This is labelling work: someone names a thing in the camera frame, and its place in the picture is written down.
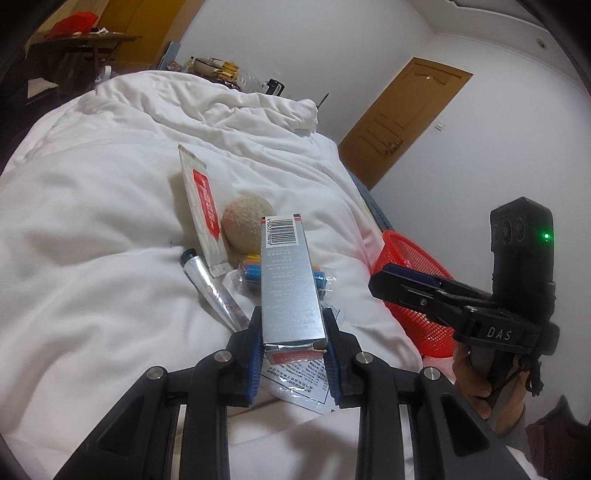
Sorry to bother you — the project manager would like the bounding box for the red mesh plastic basket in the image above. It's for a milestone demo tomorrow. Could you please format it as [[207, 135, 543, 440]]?
[[372, 230, 455, 358]]

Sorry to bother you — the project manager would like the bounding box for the silver cream tube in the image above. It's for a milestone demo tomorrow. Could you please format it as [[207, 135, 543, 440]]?
[[180, 249, 249, 332]]

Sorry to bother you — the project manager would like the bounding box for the silver cardboard box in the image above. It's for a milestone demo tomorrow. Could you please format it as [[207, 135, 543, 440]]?
[[260, 214, 328, 365]]

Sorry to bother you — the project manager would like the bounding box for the blue yellow packet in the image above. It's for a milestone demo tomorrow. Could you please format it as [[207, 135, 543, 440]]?
[[238, 255, 337, 299]]

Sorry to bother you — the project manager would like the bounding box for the beige plush ball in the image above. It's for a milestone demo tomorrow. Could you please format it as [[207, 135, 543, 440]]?
[[221, 194, 276, 255]]

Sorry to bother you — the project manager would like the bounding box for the white packet red label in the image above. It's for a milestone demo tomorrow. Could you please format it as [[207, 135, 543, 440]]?
[[177, 145, 232, 278]]

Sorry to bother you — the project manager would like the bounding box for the person right hand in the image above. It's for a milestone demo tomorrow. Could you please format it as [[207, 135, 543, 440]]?
[[453, 343, 528, 437]]

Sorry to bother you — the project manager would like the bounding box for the printed paper leaflet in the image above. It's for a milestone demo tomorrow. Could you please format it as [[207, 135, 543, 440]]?
[[260, 360, 335, 415]]

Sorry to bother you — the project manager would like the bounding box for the white duvet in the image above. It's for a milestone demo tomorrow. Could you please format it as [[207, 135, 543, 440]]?
[[1, 71, 422, 479]]

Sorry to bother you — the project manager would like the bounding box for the wooden door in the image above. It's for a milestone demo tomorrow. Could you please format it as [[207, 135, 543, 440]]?
[[339, 57, 473, 189]]

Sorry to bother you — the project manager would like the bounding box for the cooking pot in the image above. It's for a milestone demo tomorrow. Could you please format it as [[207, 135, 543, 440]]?
[[191, 58, 221, 78]]

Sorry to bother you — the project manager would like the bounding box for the dark wooden desk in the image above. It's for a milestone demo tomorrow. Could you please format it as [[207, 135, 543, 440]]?
[[27, 32, 140, 97]]

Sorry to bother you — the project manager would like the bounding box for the wooden wardrobe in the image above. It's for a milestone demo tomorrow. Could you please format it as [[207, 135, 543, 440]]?
[[98, 0, 205, 74]]

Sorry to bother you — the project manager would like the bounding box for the red bag on desk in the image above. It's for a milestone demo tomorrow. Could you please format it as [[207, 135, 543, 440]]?
[[44, 11, 98, 40]]

